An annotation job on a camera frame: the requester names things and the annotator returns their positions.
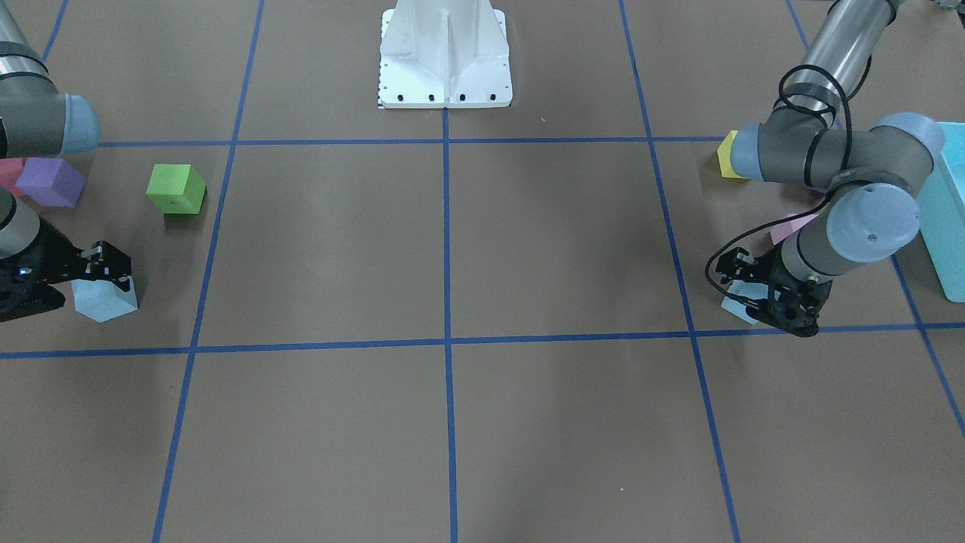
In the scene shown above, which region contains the green foam block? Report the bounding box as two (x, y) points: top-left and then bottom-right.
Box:
(146, 164), (207, 214)

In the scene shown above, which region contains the light blue block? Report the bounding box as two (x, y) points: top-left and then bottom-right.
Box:
(70, 276), (139, 323)
(721, 281), (767, 324)

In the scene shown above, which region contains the pink foam block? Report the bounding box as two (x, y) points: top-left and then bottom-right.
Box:
(769, 213), (818, 245)

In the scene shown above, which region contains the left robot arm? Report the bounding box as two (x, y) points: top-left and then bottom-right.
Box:
(704, 1), (945, 337)

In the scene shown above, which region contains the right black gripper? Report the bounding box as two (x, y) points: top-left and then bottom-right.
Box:
(1, 222), (84, 322)

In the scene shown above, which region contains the turquoise foam box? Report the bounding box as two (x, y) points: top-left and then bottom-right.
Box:
(918, 121), (964, 303)

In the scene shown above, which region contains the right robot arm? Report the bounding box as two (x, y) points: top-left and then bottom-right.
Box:
(1, 3), (100, 322)

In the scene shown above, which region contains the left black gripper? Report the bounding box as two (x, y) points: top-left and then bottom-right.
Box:
(757, 252), (833, 337)

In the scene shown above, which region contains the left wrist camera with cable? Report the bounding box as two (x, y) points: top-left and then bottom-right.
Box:
(704, 61), (871, 319)

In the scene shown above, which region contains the brown paper table mat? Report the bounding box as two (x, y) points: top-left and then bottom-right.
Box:
(2, 1), (963, 542)

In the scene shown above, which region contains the maroon block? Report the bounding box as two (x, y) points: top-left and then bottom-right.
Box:
(0, 158), (26, 198)

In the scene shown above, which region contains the yellow foam block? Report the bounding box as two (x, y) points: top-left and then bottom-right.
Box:
(716, 130), (746, 179)

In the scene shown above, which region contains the purple block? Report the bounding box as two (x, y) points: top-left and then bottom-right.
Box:
(15, 158), (87, 207)

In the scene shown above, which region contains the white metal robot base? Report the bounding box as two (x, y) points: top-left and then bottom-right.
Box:
(377, 1), (513, 109)

